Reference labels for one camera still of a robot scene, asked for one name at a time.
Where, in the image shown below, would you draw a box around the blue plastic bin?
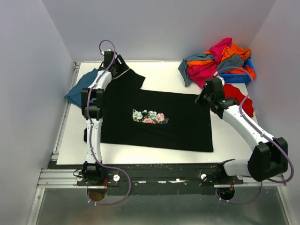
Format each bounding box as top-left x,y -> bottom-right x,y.
217,55 -> 256,83

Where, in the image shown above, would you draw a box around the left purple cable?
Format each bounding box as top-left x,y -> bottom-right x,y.
86,39 -> 132,207

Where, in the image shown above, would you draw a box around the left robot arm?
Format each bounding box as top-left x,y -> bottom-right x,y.
81,50 -> 129,185

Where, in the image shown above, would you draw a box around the folded blue t shirt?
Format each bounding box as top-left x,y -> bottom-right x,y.
64,68 -> 98,108

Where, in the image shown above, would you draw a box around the black t shirt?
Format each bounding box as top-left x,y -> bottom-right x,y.
101,70 -> 213,152

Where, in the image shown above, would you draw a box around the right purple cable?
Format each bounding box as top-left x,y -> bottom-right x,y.
214,66 -> 295,205

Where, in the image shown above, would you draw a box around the orange t shirt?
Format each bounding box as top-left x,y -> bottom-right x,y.
187,44 -> 256,79

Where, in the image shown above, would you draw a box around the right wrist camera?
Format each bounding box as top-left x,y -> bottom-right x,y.
213,71 -> 225,85

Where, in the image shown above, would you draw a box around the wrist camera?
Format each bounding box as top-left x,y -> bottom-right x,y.
213,71 -> 225,85
101,49 -> 112,55

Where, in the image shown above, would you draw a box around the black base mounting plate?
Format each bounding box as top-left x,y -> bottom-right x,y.
48,161 -> 243,196

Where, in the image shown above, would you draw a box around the red t shirt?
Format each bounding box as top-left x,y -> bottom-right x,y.
222,84 -> 255,118

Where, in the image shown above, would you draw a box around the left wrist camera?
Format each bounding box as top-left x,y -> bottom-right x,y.
101,49 -> 112,55

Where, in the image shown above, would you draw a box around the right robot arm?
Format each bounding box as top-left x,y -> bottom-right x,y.
195,77 -> 288,184

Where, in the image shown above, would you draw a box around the aluminium frame rail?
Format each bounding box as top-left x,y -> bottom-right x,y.
25,62 -> 82,225

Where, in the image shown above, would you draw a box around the magenta t shirt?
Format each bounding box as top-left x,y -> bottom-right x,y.
187,37 -> 232,88

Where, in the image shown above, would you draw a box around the grey blue t shirt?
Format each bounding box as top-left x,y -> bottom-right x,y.
178,53 -> 244,87

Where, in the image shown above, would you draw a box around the purple cable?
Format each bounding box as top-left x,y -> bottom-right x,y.
214,66 -> 295,205
86,39 -> 132,207

